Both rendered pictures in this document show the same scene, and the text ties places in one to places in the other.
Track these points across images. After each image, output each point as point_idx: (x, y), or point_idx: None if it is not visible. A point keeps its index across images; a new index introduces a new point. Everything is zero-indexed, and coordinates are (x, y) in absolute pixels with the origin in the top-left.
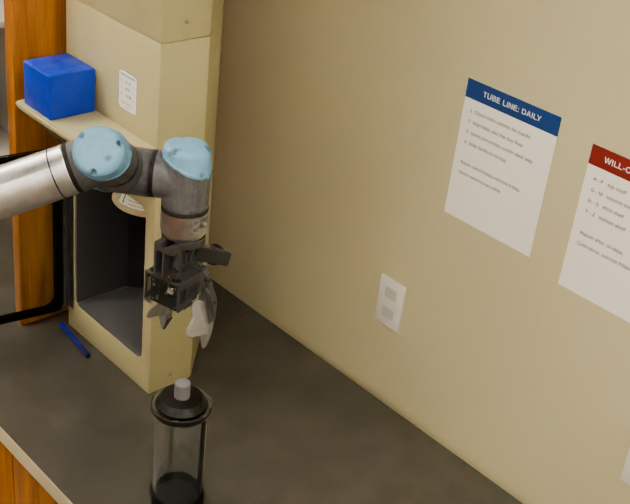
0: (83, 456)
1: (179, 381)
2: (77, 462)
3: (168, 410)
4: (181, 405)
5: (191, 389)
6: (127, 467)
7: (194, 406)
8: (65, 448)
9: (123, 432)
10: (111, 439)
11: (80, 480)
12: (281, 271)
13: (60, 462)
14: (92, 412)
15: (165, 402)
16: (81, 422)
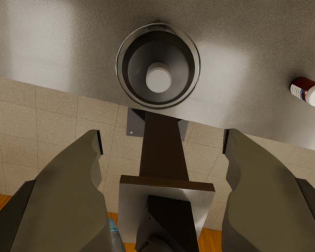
0: (65, 57)
1: (153, 82)
2: (68, 66)
3: (161, 103)
4: (171, 90)
5: (159, 51)
6: (100, 43)
7: (187, 80)
8: (47, 60)
9: (58, 5)
10: (60, 22)
11: (87, 80)
12: None
13: (60, 75)
14: (13, 1)
15: (150, 99)
16: (22, 22)
